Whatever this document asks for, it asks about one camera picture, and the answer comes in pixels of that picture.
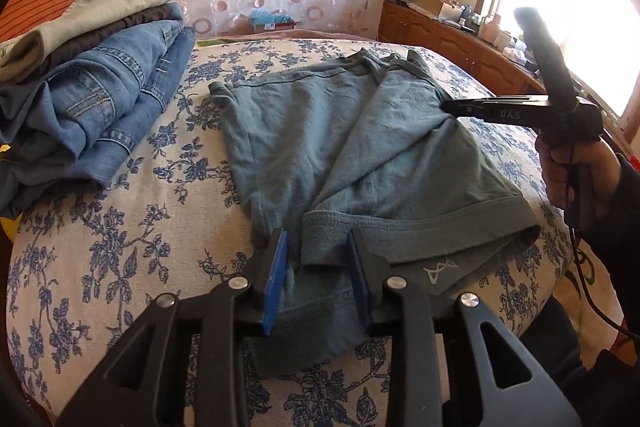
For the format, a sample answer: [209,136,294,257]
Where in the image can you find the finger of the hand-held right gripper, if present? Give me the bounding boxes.
[440,98,494,122]

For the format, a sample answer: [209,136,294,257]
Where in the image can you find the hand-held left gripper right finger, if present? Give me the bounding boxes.
[346,228,583,427]

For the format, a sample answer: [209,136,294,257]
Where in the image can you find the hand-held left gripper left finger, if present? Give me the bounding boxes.
[55,228,291,427]

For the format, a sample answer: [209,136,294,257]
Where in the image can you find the grey-green t-shirt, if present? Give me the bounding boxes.
[209,48,543,378]

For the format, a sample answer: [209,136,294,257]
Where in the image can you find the person's right forearm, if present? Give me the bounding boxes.
[575,152,640,293]

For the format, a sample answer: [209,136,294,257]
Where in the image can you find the folded dark brown pants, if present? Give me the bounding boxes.
[0,2,186,75]

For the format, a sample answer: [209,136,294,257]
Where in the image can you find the folded khaki pants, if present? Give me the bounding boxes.
[0,0,178,80]

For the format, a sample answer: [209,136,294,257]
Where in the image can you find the person's right hand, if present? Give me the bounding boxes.
[537,134,623,219]

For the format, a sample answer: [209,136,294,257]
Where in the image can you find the wooden cabinet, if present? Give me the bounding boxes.
[378,1,551,95]

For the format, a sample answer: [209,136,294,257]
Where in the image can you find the clutter of small household things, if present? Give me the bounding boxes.
[387,0,546,72]

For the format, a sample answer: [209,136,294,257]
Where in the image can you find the flat cardboard box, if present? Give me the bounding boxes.
[414,0,458,18]

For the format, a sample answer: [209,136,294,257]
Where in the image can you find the floral blue and cream bedspread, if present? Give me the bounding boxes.
[7,38,576,427]

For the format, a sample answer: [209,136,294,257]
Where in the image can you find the cardboard box with blue cloth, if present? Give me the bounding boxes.
[248,9,301,35]

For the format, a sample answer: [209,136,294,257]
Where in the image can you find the green patterned cloth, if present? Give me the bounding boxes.
[195,34,301,45]

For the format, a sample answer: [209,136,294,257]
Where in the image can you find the folded blue jeans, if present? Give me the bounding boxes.
[0,19,197,218]

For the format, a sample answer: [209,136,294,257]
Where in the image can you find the person's dark clothing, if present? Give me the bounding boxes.
[520,297,640,427]

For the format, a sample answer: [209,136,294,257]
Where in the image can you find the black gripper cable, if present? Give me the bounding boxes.
[565,142,640,339]

